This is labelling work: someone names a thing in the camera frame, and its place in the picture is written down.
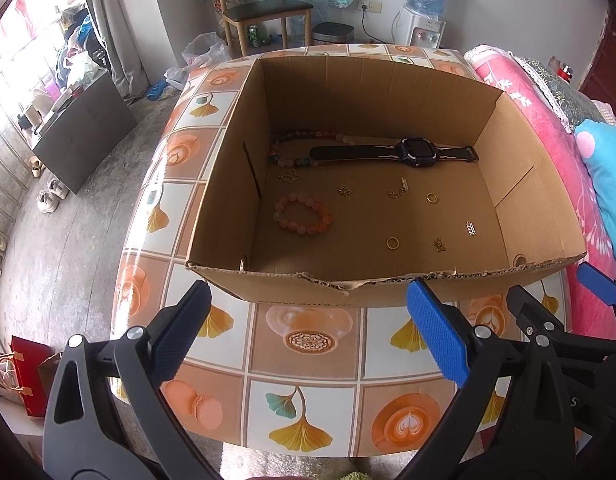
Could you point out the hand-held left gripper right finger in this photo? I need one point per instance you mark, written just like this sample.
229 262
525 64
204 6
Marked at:
437 332

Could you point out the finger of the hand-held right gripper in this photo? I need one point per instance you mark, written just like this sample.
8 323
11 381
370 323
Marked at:
532 310
600 282

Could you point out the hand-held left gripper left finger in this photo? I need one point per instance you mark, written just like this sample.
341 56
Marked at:
180 332

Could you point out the small gold butterfly charm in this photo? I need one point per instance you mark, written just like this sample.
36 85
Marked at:
440 244

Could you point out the small silver charm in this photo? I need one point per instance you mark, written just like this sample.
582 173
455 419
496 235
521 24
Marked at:
472 226

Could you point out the torn cardboard box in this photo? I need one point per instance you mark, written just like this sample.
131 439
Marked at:
358 220

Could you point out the gold clasp charm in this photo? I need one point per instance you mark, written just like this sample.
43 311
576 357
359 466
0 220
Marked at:
395 192

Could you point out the gold leaf charm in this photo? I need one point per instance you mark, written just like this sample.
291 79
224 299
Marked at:
345 191

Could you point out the gold butterfly outline charm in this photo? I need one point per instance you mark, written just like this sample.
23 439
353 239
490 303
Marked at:
283 177

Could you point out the blue pillow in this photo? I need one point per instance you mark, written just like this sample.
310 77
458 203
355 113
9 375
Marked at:
607 175

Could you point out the brown paper bag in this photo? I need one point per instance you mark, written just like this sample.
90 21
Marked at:
50 375

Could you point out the ginkgo print tablecloth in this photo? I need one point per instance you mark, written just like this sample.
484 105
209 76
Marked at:
308 390

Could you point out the pink floral blanket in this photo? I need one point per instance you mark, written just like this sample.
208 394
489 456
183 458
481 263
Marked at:
547 135

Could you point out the red paper bag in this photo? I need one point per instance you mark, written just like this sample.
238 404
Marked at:
28 380

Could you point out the white sneaker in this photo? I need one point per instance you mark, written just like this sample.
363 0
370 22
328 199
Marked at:
58 189
47 203

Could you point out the grey floral quilt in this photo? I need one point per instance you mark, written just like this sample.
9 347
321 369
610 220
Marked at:
562 95

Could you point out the dark cabinet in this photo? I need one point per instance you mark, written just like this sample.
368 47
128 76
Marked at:
88 135

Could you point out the beige shoe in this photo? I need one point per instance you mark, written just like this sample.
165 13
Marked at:
34 166

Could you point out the red wooden door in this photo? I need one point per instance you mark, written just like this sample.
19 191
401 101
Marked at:
607 60

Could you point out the blue slippers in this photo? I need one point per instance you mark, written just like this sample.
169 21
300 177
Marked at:
157 91

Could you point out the white plastic bag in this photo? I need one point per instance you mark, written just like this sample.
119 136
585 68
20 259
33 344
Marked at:
205 50
175 77

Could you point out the pile of clothes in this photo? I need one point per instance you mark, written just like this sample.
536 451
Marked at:
80 55

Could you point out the white water dispenser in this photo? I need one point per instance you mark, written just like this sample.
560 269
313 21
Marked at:
417 30

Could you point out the green drink can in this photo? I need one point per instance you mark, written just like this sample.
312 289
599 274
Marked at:
254 36

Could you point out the grey curtain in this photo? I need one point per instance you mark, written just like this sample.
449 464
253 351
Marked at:
118 25

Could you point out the grey trash bin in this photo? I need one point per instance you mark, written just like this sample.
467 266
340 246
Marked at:
333 35

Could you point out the wooden chair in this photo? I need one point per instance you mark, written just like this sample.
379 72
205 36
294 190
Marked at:
268 7

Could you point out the white wall socket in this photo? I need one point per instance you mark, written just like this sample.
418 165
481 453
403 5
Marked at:
370 6

